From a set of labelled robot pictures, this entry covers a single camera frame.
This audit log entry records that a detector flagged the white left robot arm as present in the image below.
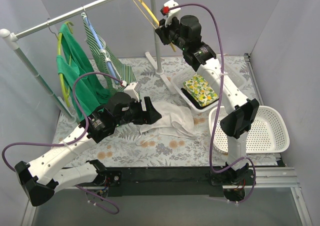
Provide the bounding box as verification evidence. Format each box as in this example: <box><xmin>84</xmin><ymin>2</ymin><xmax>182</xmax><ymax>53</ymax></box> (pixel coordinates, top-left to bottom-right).
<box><xmin>14</xmin><ymin>92</ymin><xmax>162</xmax><ymax>207</ymax></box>

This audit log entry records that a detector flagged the white oval perforated basket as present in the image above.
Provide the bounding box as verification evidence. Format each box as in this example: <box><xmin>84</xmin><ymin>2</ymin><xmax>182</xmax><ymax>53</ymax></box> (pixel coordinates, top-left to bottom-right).
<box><xmin>208</xmin><ymin>105</ymin><xmax>290</xmax><ymax>154</ymax></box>

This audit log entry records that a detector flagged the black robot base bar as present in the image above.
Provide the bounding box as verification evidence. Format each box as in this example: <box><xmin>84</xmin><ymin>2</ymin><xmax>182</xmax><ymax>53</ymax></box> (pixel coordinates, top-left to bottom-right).
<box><xmin>107</xmin><ymin>166</ymin><xmax>253</xmax><ymax>197</ymax></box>

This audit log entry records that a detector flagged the light blue plastic hanger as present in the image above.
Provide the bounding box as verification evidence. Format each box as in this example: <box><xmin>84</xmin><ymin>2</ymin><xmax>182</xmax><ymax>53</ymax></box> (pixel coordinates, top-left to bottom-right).
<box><xmin>82</xmin><ymin>6</ymin><xmax>121</xmax><ymax>86</ymax></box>

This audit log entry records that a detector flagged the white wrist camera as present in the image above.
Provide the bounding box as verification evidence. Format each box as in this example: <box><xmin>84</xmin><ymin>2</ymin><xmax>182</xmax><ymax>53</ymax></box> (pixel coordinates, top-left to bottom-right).
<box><xmin>160</xmin><ymin>0</ymin><xmax>181</xmax><ymax>27</ymax></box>
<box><xmin>123</xmin><ymin>82</ymin><xmax>142</xmax><ymax>101</ymax></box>

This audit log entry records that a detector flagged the lime green plastic hanger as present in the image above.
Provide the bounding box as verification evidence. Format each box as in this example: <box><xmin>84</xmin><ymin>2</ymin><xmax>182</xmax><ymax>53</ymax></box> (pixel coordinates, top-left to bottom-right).
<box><xmin>46</xmin><ymin>18</ymin><xmax>72</xmax><ymax>108</ymax></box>

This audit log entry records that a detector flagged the yellow plastic hanger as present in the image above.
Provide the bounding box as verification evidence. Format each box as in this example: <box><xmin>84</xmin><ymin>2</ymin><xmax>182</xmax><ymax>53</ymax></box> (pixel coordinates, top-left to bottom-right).
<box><xmin>128</xmin><ymin>0</ymin><xmax>177</xmax><ymax>53</ymax></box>

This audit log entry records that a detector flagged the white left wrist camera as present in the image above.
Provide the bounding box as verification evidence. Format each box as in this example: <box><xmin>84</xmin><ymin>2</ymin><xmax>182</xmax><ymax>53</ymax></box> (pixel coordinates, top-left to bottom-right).
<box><xmin>123</xmin><ymin>82</ymin><xmax>142</xmax><ymax>101</ymax></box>

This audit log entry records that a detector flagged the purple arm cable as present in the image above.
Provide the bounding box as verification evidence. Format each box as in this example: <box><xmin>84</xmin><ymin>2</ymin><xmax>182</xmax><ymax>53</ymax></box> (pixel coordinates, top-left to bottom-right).
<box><xmin>169</xmin><ymin>2</ymin><xmax>258</xmax><ymax>203</ymax></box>
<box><xmin>1</xmin><ymin>71</ymin><xmax>128</xmax><ymax>215</ymax></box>

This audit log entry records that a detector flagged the white metal clothes rack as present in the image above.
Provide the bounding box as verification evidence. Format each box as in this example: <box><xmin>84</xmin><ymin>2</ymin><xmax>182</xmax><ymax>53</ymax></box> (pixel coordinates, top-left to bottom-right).
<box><xmin>0</xmin><ymin>0</ymin><xmax>177</xmax><ymax>125</ymax></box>

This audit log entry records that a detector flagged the lemon print folded cloth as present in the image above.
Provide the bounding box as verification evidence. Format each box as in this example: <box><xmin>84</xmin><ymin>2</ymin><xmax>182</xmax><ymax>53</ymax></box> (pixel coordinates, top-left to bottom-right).
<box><xmin>183</xmin><ymin>74</ymin><xmax>219</xmax><ymax>107</ymax></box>

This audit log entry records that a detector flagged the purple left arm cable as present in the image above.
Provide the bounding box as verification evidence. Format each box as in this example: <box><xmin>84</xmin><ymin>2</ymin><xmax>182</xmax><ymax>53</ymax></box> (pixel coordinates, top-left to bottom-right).
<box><xmin>1</xmin><ymin>71</ymin><xmax>128</xmax><ymax>215</ymax></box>

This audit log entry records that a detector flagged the floral fern patterned tablecloth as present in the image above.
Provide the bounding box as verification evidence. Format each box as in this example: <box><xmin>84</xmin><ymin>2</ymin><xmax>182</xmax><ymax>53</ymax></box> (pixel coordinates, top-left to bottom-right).
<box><xmin>51</xmin><ymin>55</ymin><xmax>283</xmax><ymax>167</ymax></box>

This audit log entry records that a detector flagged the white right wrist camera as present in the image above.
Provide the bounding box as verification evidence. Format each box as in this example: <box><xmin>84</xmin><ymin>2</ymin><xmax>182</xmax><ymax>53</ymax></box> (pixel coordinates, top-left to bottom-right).
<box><xmin>160</xmin><ymin>0</ymin><xmax>181</xmax><ymax>27</ymax></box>

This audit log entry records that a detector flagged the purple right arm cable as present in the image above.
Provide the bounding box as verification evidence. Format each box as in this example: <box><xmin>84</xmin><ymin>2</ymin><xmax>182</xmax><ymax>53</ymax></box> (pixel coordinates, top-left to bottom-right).
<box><xmin>169</xmin><ymin>2</ymin><xmax>258</xmax><ymax>203</ymax></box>

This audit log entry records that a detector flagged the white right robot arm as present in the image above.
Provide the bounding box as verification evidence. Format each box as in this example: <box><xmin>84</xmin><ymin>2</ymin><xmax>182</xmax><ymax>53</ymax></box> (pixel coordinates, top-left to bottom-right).
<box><xmin>155</xmin><ymin>15</ymin><xmax>260</xmax><ymax>185</ymax></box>

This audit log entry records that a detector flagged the white rectangular plastic basket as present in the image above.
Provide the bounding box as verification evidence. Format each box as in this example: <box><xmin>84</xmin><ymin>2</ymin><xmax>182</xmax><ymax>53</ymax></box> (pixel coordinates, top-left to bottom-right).
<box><xmin>171</xmin><ymin>60</ymin><xmax>247</xmax><ymax>114</ymax></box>

